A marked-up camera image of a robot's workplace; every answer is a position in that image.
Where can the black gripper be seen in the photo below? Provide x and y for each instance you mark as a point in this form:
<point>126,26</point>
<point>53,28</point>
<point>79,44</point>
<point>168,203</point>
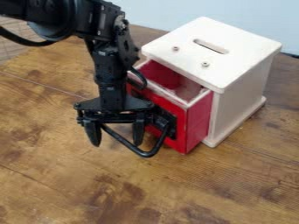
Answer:
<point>92,114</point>

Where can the red drawer with black handle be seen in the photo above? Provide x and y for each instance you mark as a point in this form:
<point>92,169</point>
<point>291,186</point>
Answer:
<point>183,98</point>

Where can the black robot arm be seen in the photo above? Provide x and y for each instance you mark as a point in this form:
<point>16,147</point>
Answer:
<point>99,23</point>

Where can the white wooden cabinet box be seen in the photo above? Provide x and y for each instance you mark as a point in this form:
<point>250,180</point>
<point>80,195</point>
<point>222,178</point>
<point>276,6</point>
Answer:
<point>228,61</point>

